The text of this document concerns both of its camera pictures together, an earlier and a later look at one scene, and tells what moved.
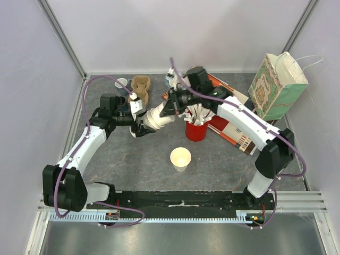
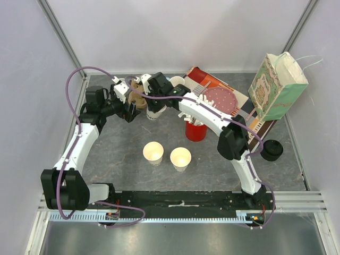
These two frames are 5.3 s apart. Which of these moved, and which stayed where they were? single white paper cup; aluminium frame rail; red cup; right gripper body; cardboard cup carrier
Moved: right gripper body
Stayed: cardboard cup carrier; red cup; single white paper cup; aluminium frame rail
